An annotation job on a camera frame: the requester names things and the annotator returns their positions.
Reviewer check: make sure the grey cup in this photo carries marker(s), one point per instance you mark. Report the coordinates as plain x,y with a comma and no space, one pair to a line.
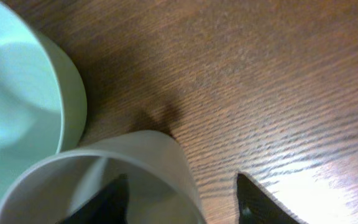
155,183

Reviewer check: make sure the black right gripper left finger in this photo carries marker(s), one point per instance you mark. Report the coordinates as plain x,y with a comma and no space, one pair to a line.
108,206

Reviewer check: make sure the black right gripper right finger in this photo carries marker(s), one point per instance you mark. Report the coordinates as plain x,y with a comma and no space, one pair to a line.
256,207

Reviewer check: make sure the mint green cup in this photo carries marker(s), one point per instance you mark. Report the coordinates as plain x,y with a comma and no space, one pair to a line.
42,98

